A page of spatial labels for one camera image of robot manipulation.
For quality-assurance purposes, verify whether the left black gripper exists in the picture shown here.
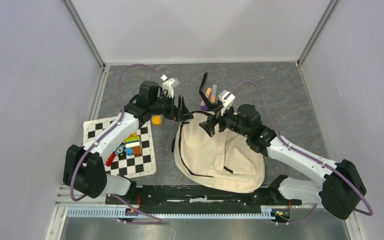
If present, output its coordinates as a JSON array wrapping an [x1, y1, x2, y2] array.
[[149, 91, 193, 122]]

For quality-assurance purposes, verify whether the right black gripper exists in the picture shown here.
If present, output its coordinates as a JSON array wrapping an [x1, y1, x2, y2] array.
[[198, 103, 250, 139]]

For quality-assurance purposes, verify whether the cream canvas backpack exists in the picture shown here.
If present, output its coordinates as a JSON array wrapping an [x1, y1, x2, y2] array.
[[172, 110, 265, 194]]

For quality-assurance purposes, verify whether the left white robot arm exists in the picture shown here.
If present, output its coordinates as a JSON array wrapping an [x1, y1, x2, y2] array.
[[63, 78, 193, 204]]

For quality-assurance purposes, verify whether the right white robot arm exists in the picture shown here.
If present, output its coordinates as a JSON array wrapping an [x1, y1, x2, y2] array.
[[199, 104, 367, 220]]

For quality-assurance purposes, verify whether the yellow cube block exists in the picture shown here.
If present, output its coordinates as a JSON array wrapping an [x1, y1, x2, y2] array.
[[151, 115, 163, 126]]

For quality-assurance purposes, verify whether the coral highlighter pen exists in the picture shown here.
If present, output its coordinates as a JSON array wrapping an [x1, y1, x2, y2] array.
[[210, 84, 217, 104]]

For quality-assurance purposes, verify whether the colourful block stack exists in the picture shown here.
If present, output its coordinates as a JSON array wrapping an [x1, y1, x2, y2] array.
[[123, 133, 143, 157]]

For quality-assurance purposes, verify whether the blue robot figure toy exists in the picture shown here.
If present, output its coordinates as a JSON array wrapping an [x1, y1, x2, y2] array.
[[114, 144, 126, 156]]

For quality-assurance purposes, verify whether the checkered chess mat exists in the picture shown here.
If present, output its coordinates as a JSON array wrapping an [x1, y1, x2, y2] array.
[[83, 116, 157, 178]]

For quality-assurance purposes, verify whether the red calculator toy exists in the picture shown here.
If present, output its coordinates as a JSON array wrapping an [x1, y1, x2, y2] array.
[[105, 152, 117, 167]]

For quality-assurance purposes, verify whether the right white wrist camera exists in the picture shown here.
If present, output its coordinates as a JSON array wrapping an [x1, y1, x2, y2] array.
[[218, 90, 236, 116]]

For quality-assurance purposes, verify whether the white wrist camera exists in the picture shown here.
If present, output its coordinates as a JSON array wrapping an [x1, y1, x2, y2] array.
[[160, 74, 179, 99], [218, 90, 236, 116]]

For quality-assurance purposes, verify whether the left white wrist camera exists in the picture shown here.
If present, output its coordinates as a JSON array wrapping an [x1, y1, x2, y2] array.
[[160, 74, 179, 99]]

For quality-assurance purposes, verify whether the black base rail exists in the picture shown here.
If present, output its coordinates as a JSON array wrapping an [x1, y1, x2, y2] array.
[[105, 185, 302, 220]]

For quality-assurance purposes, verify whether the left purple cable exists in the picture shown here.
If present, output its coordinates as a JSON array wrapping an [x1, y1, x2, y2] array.
[[69, 63, 166, 225]]

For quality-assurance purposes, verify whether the purple cable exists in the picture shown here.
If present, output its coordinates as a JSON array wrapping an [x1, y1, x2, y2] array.
[[69, 63, 166, 225], [230, 80, 374, 226]]

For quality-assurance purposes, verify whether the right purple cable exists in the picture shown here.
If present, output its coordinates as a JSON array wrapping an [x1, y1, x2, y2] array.
[[230, 80, 374, 226]]

